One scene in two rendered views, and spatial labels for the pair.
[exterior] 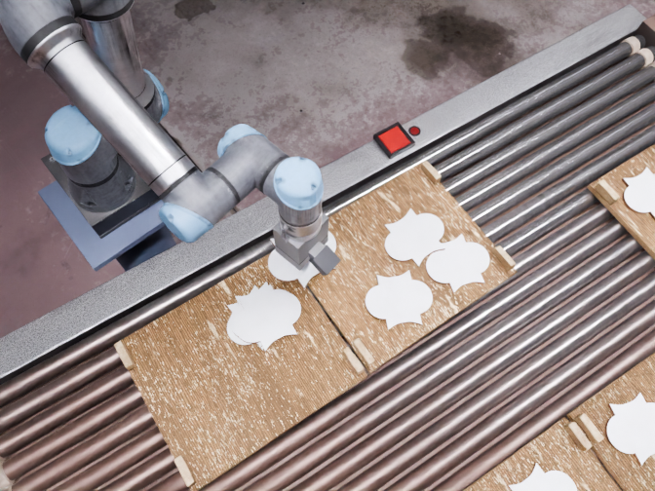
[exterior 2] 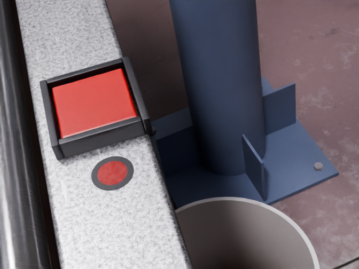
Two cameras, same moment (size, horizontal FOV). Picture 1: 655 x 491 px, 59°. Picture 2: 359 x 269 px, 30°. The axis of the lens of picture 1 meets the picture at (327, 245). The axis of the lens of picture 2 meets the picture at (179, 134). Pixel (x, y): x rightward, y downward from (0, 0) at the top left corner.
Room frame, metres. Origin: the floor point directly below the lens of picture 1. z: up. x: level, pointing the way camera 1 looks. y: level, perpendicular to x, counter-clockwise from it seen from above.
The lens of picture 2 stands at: (1.09, -0.46, 1.29)
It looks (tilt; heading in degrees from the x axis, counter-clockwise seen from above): 48 degrees down; 119
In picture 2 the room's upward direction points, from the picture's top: 12 degrees counter-clockwise
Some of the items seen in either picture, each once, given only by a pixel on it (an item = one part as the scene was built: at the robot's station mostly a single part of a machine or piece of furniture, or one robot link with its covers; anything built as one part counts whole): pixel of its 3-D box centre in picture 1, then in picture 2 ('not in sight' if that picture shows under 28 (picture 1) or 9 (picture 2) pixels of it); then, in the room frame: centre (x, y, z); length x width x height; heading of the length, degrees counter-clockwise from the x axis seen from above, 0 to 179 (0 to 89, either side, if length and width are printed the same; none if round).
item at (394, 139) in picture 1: (394, 140); (94, 107); (0.85, -0.16, 0.92); 0.06 x 0.06 x 0.01; 35
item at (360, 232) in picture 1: (398, 259); not in sight; (0.53, -0.16, 0.93); 0.41 x 0.35 x 0.02; 126
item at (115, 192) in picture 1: (96, 173); not in sight; (0.68, 0.54, 0.99); 0.15 x 0.15 x 0.10
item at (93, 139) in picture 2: (394, 140); (94, 105); (0.85, -0.16, 0.92); 0.08 x 0.08 x 0.02; 35
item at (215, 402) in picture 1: (240, 360); not in sight; (0.28, 0.17, 0.93); 0.41 x 0.35 x 0.02; 126
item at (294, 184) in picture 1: (297, 191); not in sight; (0.47, 0.05, 1.32); 0.09 x 0.08 x 0.11; 51
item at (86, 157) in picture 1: (83, 142); not in sight; (0.69, 0.53, 1.10); 0.13 x 0.12 x 0.14; 141
